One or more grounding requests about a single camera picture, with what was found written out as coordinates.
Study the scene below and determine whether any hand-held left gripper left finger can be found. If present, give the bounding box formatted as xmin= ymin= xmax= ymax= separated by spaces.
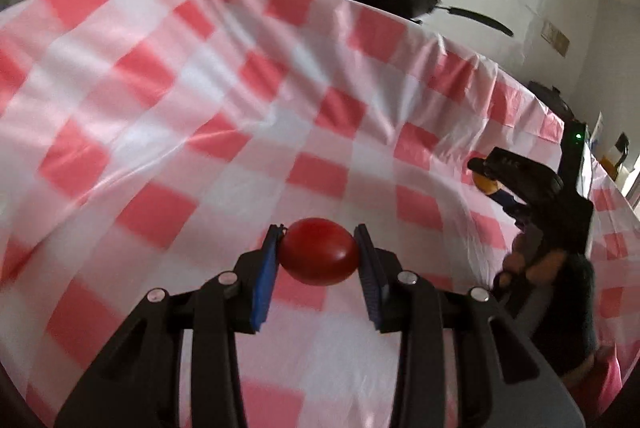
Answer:
xmin=52 ymin=223 xmax=286 ymax=428

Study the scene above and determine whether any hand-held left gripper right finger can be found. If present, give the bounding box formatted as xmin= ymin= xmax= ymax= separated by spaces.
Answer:
xmin=352 ymin=223 xmax=587 ymax=428

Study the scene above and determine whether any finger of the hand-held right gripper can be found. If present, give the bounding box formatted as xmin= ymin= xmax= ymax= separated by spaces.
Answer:
xmin=492 ymin=185 xmax=532 ymax=218
xmin=467 ymin=147 xmax=566 ymax=205

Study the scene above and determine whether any medium mandarin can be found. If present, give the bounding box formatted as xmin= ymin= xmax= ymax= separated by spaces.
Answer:
xmin=472 ymin=171 xmax=503 ymax=197

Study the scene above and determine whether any medium red tomato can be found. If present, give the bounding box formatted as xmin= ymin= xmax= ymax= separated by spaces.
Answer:
xmin=278 ymin=217 xmax=360 ymax=287

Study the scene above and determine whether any person's right hand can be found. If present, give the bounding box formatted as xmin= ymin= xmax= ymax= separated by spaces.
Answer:
xmin=492 ymin=232 xmax=567 ymax=292

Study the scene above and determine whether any dark round pot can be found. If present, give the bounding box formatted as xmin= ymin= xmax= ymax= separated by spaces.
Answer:
xmin=527 ymin=81 xmax=576 ymax=124

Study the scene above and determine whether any person's red clothing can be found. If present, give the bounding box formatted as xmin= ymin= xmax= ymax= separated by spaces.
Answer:
xmin=590 ymin=348 xmax=626 ymax=409

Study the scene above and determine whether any red white checked tablecloth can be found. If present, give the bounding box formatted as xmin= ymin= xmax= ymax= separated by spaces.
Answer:
xmin=0 ymin=0 xmax=640 ymax=428

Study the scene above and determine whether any beige wall socket plate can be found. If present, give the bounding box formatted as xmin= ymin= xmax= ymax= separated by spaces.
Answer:
xmin=541 ymin=21 xmax=571 ymax=56

